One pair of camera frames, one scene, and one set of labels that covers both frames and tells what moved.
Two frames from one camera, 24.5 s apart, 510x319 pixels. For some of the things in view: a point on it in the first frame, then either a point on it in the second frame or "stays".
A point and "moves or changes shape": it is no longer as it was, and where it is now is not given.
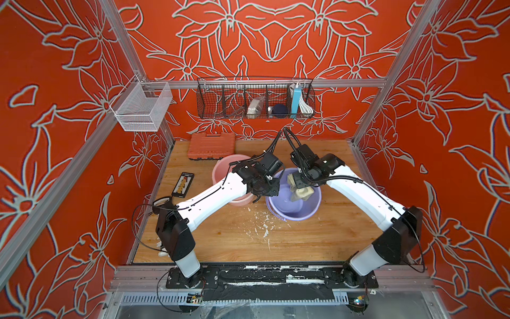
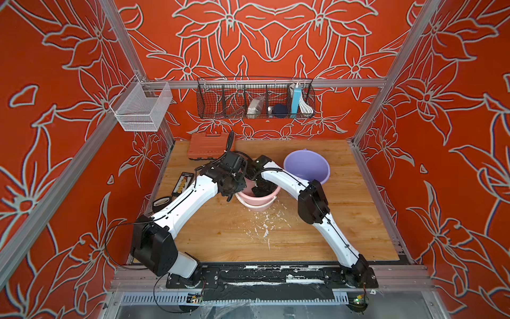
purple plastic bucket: x=281 y=205 to x=308 y=164
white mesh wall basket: x=141 y=106 stays
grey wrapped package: x=255 y=107 stays
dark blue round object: x=279 y=111 stays
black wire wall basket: x=255 y=98 stays
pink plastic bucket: x=222 y=169 moves or changes shape
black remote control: x=183 y=184 stays
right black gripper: x=298 y=184 to x=271 y=189
